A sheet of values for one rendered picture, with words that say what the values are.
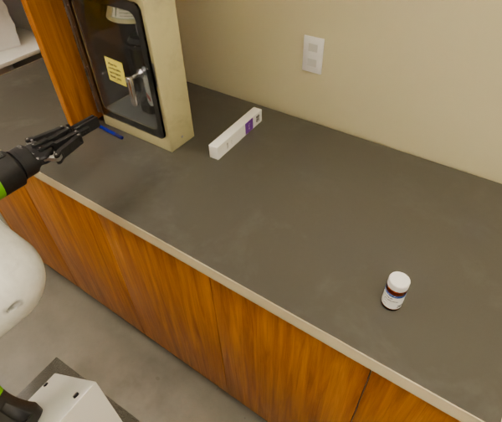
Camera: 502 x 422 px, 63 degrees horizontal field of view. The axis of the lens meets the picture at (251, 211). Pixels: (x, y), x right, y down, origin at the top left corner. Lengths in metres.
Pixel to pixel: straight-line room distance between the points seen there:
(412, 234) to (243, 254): 0.43
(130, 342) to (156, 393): 0.28
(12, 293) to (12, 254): 0.05
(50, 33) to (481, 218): 1.33
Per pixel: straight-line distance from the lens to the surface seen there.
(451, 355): 0.95
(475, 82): 1.28
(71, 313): 2.23
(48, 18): 1.45
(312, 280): 0.97
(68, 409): 0.62
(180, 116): 1.34
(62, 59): 1.49
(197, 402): 1.86
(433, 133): 1.37
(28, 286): 0.59
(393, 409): 1.08
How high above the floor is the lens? 1.72
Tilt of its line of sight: 44 degrees down
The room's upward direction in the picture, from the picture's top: 2 degrees counter-clockwise
